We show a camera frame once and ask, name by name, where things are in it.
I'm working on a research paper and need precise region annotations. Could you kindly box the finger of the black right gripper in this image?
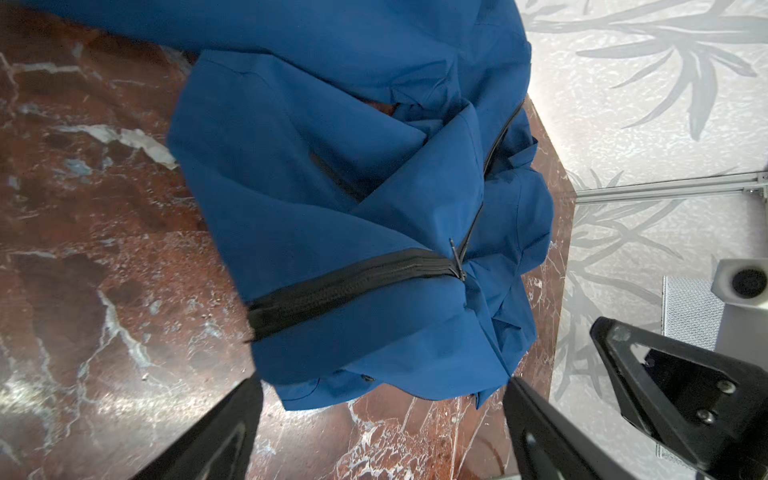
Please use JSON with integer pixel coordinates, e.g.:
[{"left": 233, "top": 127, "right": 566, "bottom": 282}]
[{"left": 590, "top": 317, "right": 767, "bottom": 479}]

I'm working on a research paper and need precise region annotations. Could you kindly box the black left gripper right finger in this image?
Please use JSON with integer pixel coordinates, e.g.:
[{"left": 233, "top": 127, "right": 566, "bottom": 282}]
[{"left": 503, "top": 377, "right": 634, "bottom": 480}]

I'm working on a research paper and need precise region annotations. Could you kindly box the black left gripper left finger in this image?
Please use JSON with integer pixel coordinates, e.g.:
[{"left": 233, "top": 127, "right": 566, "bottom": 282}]
[{"left": 134, "top": 374, "right": 264, "bottom": 480}]

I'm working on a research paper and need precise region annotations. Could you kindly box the blue zip jacket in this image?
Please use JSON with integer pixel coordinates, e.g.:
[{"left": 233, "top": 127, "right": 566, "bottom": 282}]
[{"left": 34, "top": 1, "right": 554, "bottom": 410}]

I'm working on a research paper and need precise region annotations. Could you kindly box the white wire mesh basket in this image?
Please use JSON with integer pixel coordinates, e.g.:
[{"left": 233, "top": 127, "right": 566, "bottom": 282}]
[{"left": 661, "top": 276, "right": 725, "bottom": 351}]

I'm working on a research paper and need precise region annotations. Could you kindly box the aluminium frame horizontal bar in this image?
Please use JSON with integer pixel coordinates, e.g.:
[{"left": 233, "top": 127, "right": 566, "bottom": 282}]
[{"left": 575, "top": 171, "right": 767, "bottom": 205}]

